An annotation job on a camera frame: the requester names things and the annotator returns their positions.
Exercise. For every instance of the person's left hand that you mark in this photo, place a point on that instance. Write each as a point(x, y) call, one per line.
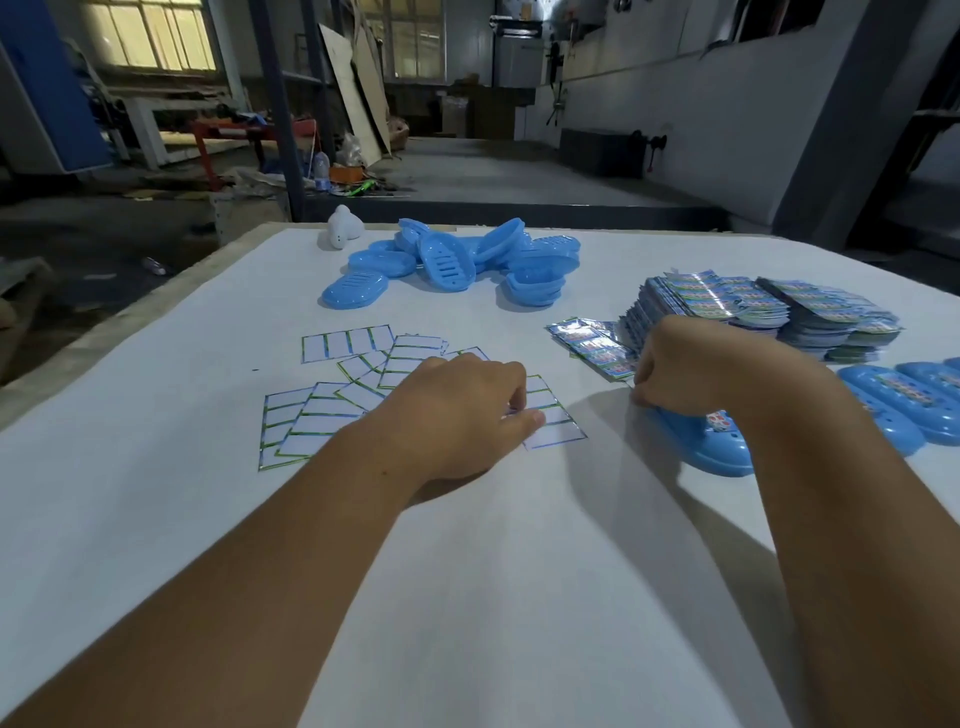
point(450, 420)

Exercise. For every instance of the person's right hand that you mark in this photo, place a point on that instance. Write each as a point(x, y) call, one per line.
point(690, 367)

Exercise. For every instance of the fanned backing sheets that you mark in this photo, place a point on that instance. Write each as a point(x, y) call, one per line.
point(364, 375)

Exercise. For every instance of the glossy sticker sheets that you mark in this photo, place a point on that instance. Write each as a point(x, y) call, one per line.
point(592, 349)

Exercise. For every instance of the stacks of colourful sticker sheets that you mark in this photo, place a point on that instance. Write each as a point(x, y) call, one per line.
point(795, 307)

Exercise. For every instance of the pile of blue soap dishes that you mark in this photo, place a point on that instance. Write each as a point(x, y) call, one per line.
point(446, 262)

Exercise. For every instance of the person's left forearm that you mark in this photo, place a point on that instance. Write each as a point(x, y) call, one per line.
point(202, 600)

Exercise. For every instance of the person's right forearm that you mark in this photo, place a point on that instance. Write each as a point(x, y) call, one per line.
point(862, 540)

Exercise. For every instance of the black box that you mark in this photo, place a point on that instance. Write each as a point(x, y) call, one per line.
point(602, 154)

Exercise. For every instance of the orange box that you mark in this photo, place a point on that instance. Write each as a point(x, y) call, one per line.
point(346, 175)

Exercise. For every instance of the small white plastic figure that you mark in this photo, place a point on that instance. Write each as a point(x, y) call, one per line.
point(343, 226)

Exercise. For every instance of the green tool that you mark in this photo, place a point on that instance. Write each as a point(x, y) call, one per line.
point(360, 188)

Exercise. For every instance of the clear water bottle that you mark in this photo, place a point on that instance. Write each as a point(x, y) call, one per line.
point(322, 174)

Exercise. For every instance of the grey slanted pillar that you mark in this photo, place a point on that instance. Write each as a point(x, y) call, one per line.
point(847, 135)

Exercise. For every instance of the pale wooden crate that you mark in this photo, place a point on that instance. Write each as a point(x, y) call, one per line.
point(249, 221)

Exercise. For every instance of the white plastic bag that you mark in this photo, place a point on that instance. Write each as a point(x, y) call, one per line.
point(350, 150)

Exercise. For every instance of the wicker basket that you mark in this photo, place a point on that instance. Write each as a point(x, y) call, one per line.
point(398, 135)

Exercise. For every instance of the plastic bottle on floor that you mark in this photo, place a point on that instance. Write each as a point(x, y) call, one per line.
point(154, 266)

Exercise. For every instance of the pale leaning plywood board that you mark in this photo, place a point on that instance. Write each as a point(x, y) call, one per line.
point(351, 97)

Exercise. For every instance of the brown leaning board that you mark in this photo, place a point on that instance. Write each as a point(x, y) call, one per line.
point(373, 90)

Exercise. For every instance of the silver machine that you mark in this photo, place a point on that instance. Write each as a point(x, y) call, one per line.
point(521, 60)

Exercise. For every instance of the red metal table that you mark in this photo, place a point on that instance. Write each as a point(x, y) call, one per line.
point(225, 129)

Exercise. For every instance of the wide window with grid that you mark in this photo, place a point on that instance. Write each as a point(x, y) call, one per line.
point(409, 41)

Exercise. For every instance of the wooden pallet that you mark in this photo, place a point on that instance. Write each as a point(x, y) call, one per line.
point(22, 289)

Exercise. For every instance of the large bright window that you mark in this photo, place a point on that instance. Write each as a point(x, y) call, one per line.
point(150, 34)

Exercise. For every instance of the blue and white machine cabinet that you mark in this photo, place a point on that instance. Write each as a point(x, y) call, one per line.
point(52, 90)

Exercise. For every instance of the black wall plug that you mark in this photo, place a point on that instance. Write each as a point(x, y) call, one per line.
point(657, 144)

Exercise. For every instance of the thick dark steel post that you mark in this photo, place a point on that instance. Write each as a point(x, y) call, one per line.
point(279, 120)

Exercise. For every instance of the thin dark steel post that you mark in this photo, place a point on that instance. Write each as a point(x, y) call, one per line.
point(319, 79)

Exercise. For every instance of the white metal workbench frame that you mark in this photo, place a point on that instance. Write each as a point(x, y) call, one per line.
point(139, 127)

